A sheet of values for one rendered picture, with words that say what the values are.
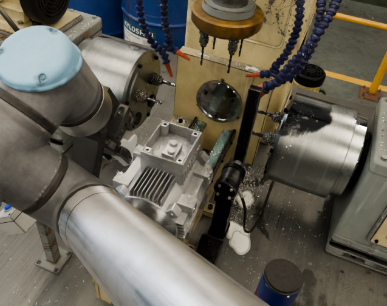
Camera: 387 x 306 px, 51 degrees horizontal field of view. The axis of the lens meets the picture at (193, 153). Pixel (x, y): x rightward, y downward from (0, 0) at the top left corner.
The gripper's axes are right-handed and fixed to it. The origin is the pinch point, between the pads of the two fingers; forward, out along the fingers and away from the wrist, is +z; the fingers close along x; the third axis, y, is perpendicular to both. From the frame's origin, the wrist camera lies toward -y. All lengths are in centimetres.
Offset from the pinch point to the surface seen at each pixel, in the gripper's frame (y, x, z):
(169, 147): 8.9, -5.8, 10.6
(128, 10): 117, 90, 132
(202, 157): 10.7, -12.6, 16.3
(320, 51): 204, -30, 255
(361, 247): 8, -57, 40
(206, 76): 39, -1, 33
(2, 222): -19.4, 18.4, 2.8
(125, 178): -1.0, 1.0, 10.8
